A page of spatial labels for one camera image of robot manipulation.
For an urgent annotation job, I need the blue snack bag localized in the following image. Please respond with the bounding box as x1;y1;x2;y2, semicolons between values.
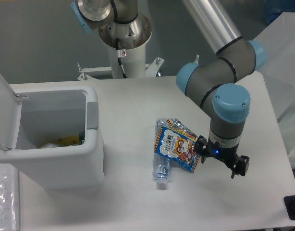
154;118;199;173

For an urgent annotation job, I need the black device at table edge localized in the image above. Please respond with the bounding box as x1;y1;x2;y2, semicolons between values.
284;195;295;220

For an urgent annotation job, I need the black cable on pedestal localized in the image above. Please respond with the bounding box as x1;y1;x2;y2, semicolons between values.
115;38;128;79

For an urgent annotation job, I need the white trash can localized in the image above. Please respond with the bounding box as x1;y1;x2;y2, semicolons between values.
0;74;104;189

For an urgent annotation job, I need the clipboard with paper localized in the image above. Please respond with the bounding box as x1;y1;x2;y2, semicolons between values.
0;164;20;231

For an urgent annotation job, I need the clear plastic bottle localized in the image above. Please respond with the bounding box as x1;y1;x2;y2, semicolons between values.
152;118;172;190

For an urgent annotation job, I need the blue water jug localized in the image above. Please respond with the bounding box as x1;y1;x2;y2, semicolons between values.
263;0;295;24

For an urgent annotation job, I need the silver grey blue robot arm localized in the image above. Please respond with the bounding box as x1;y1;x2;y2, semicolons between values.
71;0;266;176

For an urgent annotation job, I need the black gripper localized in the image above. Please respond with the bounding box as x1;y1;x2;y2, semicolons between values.
194;135;249;179

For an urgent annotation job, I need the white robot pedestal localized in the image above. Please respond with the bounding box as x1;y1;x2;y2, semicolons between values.
77;44;164;81

